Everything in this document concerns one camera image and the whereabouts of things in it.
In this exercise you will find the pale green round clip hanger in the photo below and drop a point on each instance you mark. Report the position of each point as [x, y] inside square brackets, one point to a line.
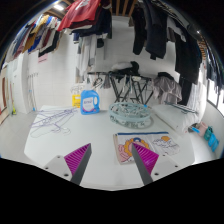
[130, 115]

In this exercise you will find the white pillow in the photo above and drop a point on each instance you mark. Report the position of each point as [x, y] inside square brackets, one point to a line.
[175, 118]

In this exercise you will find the black folding drying rack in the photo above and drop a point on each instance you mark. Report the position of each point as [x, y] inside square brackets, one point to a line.
[130, 86]

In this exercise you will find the teal bucket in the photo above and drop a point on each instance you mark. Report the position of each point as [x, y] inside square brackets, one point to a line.
[208, 133]

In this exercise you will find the blue bucket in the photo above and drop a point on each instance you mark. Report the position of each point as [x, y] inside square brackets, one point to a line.
[213, 142]

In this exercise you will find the grey shirt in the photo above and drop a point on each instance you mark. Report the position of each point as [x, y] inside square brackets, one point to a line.
[166, 90]

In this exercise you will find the yellow bottle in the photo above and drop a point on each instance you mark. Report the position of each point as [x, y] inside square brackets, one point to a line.
[76, 101]

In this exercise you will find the blue detergent bottle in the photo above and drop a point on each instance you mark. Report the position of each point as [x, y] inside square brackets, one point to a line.
[90, 104]

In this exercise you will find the pink bucket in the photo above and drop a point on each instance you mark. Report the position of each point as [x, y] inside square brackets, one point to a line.
[202, 128]

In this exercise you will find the red sports jersey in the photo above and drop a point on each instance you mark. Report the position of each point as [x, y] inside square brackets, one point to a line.
[80, 13]

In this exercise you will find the row of hanging clothes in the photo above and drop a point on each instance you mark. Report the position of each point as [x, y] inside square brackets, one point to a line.
[156, 30]

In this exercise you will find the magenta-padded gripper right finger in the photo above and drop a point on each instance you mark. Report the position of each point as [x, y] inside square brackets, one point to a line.
[146, 159]

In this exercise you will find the cartoon print towel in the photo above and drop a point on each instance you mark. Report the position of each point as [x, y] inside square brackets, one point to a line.
[160, 143]

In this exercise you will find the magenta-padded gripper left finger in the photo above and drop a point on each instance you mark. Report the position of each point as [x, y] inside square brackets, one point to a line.
[77, 159]

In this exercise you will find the small blue tool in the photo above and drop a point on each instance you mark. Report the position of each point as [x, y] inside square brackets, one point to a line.
[195, 130]

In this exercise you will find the dark hoop hanger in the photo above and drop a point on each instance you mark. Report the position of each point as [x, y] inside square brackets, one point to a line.
[181, 107]

